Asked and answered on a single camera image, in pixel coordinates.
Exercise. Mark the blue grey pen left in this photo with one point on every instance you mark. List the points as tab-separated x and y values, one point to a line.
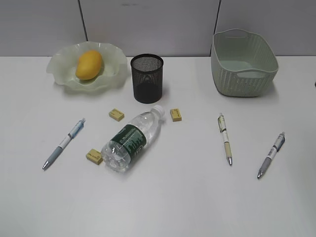
59	149

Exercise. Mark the black mesh pen holder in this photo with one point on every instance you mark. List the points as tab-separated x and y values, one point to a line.
147	73

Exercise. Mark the beige white pen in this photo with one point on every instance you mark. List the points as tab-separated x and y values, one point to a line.
224	133

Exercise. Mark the yellow eraser upper right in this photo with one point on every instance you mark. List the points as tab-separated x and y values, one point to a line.
175	114

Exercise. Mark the pale green woven basket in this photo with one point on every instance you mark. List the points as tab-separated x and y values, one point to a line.
242	63

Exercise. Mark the pale green wavy plate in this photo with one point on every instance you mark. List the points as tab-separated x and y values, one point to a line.
112	74

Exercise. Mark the clear water bottle green label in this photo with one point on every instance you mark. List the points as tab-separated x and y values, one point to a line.
132	139

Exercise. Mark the yellow eraser upper left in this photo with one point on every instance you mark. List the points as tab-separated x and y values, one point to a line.
116	114

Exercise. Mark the yellow eraser lower left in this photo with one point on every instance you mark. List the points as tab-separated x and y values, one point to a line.
94	156

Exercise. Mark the yellow eraser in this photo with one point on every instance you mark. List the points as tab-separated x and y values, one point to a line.
94	156
175	114
116	114

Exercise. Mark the yellow mango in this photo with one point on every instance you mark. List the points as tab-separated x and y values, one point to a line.
89	65

